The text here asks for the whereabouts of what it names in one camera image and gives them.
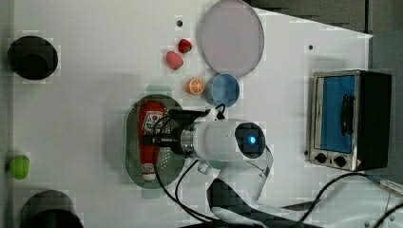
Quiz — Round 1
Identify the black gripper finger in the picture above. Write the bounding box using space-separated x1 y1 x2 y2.
142 134 178 146

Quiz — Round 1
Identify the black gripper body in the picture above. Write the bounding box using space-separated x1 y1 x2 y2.
164 109 203 156

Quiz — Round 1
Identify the red ketchup bottle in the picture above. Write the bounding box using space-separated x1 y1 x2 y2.
138 101 165 181

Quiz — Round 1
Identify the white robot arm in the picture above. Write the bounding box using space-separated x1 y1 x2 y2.
139 109 375 228

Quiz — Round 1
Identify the green oval strainer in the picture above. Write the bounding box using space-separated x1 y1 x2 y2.
124 85 184 199

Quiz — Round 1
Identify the orange slice toy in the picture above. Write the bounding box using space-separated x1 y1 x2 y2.
185 78 204 95

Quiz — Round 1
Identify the blue bowl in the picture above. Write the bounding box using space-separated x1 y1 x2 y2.
204 74 240 107

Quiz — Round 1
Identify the green mug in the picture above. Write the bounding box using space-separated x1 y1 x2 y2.
197 160 224 175

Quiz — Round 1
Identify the pink strawberry toy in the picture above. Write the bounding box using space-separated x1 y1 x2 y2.
165 51 183 70

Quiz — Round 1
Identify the red strawberry toy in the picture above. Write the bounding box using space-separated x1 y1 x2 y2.
178 39 193 53

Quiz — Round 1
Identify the lilac round plate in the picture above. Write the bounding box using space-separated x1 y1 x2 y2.
200 0 264 77

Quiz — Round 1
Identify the black cylinder lower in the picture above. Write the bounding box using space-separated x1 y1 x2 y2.
20 190 85 228

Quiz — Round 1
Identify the black cylinder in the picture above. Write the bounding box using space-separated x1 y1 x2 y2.
8 36 59 81
20 190 85 228

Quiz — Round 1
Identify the lime green knob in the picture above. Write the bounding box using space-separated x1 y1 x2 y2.
10 155 29 180

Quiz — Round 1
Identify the black cylinder upper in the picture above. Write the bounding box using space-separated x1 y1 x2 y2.
8 36 59 81

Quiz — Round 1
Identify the toaster oven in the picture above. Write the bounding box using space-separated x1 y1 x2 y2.
309 70 392 171

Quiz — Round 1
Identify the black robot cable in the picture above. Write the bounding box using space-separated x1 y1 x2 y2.
152 104 226 222

